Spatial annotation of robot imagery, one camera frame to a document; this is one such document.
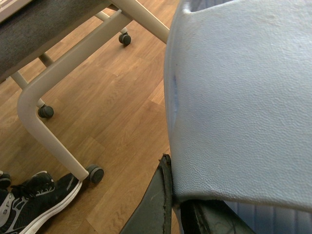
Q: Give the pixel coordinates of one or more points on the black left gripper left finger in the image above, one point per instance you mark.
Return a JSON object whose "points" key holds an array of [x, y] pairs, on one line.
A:
{"points": [[153, 215]]}

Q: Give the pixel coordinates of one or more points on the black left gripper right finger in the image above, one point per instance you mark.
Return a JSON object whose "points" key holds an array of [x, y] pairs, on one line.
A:
{"points": [[214, 219]]}

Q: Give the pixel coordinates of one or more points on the light blue slipper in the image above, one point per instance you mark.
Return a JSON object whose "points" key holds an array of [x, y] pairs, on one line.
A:
{"points": [[238, 96]]}

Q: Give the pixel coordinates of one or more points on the black white sports shoe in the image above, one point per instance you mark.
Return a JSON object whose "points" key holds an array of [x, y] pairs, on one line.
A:
{"points": [[24, 208]]}

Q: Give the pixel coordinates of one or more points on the white chair with castors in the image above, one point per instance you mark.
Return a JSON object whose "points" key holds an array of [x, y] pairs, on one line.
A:
{"points": [[29, 28]]}

